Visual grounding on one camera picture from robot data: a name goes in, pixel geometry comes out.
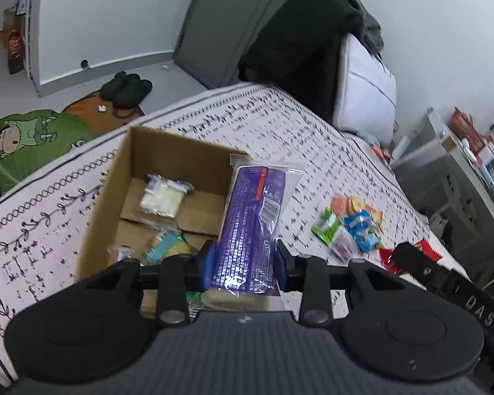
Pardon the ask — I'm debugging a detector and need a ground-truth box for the patterned white bed blanket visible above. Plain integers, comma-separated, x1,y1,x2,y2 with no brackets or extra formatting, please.
0,83,458,386

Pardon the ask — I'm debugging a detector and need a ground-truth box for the green cartoon floor mat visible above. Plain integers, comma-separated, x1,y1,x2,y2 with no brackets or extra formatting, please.
0,110,96,194

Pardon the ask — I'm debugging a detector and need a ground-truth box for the pair of black slippers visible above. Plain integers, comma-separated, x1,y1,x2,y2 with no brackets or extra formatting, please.
100,71,153,110

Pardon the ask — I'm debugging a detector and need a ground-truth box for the orange snack packet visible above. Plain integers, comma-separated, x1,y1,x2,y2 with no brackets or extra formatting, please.
346,196,384,231

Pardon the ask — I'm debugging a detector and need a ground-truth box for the white rice cracker packet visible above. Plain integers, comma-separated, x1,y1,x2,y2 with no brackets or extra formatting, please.
138,173,193,219

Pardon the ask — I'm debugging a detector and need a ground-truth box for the blue snack packet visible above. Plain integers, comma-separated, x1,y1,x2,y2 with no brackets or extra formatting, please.
354,229,382,253
343,210,376,235

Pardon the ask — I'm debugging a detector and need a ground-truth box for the green snack packet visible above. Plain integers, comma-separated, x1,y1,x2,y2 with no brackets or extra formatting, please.
311,208,342,246

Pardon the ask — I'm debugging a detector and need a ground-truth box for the black jacket on chair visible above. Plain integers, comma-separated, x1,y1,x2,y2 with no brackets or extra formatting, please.
238,0,364,122

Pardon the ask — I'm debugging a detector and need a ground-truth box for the red woven basket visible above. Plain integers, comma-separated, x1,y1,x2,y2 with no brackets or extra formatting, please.
447,107,485,154

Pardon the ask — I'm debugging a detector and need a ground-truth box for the grey knit garment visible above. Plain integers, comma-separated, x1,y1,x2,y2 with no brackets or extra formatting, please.
347,0,384,57

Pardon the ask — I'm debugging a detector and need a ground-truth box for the yellow cookie snack packet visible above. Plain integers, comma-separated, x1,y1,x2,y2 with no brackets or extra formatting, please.
108,228,197,266

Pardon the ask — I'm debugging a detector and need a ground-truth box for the white pillow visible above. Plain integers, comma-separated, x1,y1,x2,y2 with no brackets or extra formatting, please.
332,34,396,145

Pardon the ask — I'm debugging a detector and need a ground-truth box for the open cardboard box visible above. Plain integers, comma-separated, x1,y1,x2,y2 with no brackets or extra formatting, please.
73,125,253,318

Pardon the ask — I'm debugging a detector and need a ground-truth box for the grey door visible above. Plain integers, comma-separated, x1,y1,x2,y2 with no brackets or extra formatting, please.
174,0,286,88

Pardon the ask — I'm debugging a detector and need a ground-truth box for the dark soda bottle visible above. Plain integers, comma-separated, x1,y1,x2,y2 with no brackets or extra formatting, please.
7,30,25,75

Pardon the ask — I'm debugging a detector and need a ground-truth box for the red snack packet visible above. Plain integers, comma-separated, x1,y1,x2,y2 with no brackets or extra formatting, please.
377,239,442,275

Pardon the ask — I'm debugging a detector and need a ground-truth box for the purple round snack packet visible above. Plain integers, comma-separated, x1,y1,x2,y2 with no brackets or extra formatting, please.
330,233,359,264

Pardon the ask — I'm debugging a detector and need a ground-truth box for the pink snack packet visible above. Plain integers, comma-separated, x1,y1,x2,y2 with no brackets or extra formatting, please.
330,195,348,218

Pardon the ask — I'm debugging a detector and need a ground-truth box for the purple wafer snack pack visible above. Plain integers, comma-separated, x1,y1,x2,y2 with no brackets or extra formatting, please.
201,153,304,311

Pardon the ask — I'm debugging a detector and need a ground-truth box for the white desk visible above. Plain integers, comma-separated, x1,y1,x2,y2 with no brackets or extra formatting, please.
393,108,494,295

